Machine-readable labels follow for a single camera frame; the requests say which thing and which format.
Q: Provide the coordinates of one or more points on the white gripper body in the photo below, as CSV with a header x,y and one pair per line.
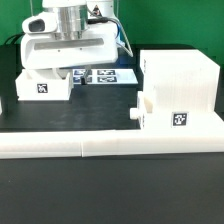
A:
x,y
43,51

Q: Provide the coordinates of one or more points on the white drawer tray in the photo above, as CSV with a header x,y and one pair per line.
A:
x,y
142,111
40,85

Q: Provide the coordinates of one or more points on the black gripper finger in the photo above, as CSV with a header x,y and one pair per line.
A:
x,y
60,74
86,74

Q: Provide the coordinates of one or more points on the white marker tag sheet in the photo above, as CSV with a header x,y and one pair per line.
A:
x,y
111,76

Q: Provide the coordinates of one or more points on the white drawer cabinet box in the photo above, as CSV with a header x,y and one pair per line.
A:
x,y
182,86

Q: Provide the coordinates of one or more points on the white L-shaped border fence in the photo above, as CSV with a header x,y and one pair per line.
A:
x,y
202,133

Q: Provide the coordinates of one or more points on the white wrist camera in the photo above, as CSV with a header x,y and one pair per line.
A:
x,y
44,22

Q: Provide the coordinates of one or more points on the white front drawer tray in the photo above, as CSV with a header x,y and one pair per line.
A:
x,y
142,111

